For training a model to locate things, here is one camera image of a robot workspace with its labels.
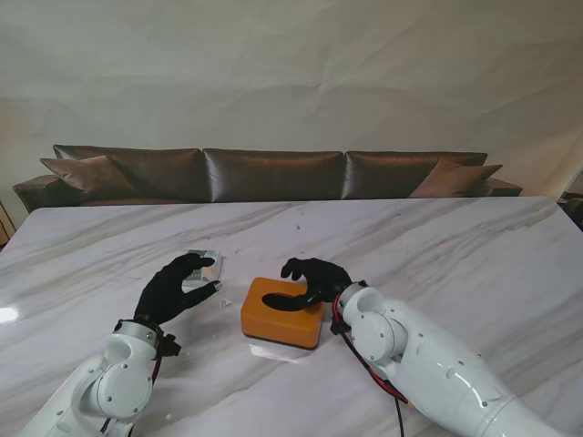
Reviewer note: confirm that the brown leather sofa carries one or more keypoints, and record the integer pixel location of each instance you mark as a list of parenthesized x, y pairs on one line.
[(41, 193)]

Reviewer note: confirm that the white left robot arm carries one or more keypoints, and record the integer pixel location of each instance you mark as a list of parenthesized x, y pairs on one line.
[(118, 382)]

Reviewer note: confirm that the orange tissue box cover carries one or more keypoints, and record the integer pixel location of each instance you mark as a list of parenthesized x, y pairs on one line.
[(278, 325)]

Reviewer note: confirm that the brown throw pillow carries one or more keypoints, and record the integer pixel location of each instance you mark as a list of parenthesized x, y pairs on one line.
[(455, 179), (86, 175)]

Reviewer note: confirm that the brown sofa back cushion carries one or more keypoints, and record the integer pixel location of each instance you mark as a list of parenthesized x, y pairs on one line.
[(387, 175), (273, 175), (159, 173)]

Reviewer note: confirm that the white green tissue pack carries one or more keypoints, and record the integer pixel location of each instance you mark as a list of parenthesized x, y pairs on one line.
[(211, 271)]

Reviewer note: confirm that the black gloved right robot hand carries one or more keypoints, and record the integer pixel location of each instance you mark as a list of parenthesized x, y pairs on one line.
[(323, 277)]

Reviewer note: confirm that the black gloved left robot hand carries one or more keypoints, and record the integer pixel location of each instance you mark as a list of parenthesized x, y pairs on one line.
[(164, 296)]

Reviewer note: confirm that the wooden furniture piece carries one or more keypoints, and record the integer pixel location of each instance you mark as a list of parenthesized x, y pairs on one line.
[(3, 223)]

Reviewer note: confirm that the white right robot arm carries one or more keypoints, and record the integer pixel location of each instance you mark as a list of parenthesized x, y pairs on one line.
[(432, 359)]

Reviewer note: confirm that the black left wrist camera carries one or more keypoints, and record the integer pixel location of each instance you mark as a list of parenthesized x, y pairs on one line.
[(169, 347)]

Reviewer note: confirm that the dark furniture piece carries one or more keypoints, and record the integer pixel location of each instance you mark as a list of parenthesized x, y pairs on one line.
[(573, 207)]

